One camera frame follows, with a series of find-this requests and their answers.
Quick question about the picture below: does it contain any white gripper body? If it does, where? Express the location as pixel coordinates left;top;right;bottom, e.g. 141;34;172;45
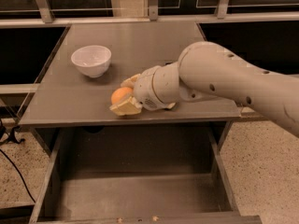
134;66;167;111

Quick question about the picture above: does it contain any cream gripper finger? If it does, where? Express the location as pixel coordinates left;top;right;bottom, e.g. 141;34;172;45
109;94;142;116
121;74;140;89

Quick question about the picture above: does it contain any orange fruit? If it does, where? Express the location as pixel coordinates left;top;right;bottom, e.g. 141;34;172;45
111;87;133;105

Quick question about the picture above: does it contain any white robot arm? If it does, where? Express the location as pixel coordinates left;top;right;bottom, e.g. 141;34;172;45
110;41;299;136

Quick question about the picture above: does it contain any grey counter cabinet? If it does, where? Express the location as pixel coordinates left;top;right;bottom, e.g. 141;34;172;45
20;21;239;156

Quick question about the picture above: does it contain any open grey top drawer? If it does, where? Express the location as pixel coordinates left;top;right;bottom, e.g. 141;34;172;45
30;125;263;224

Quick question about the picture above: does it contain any yellow sponge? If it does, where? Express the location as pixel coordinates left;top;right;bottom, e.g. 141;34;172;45
164;103;177;110

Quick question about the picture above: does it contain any white ceramic bowl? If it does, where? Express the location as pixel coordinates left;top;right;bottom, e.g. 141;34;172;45
71;45;112;77

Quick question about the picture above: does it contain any metal railing frame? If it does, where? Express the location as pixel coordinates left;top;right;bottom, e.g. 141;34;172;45
0;0;299;122

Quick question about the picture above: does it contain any black floor cable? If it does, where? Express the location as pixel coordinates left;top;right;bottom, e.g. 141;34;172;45
0;118;36;203

